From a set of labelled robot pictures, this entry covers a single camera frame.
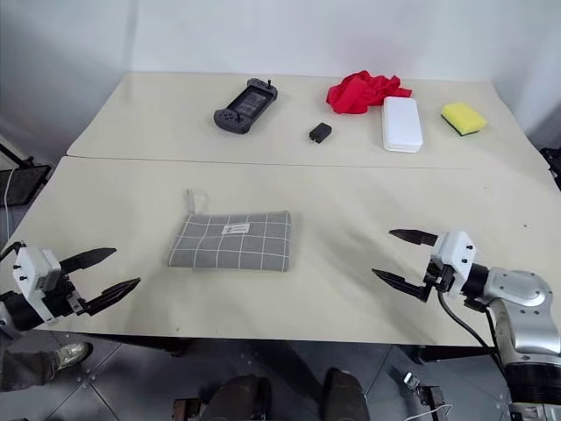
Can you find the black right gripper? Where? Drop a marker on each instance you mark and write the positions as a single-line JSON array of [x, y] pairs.
[[442, 278]]

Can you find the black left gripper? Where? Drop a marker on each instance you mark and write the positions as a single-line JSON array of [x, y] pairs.
[[66, 298]]

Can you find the grey checked pouch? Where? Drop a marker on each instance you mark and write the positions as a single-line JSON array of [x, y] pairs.
[[232, 250]]

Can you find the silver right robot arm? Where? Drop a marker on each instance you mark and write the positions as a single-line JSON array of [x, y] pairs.
[[526, 316]]

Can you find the bystander worn shoe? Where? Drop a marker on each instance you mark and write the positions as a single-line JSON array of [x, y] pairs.
[[74, 354]]

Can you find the bystander dark trouser leg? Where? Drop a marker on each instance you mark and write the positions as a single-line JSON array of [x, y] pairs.
[[26, 368]]

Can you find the small white clip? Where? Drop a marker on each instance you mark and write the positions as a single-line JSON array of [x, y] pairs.
[[411, 380]]

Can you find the white rectangular box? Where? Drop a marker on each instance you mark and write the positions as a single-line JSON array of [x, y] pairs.
[[402, 125]]

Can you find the dark rounded shape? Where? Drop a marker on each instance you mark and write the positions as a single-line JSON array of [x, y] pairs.
[[239, 399], [346, 397]]

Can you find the black power adapter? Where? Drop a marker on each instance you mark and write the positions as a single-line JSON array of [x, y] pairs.
[[320, 132]]

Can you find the yellow sponge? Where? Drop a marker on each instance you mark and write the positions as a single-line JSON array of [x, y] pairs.
[[462, 116]]

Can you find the black equipment piece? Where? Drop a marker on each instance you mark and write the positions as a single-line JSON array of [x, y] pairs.
[[553, 169]]

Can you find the red cloth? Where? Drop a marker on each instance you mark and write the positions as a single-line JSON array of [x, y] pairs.
[[355, 94]]

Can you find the black handheld game controller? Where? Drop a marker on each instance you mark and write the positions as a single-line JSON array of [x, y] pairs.
[[245, 105]]

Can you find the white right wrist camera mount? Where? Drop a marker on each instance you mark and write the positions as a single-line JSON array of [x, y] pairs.
[[458, 252]]

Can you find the black stand frame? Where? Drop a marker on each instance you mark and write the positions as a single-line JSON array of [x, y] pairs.
[[24, 184]]

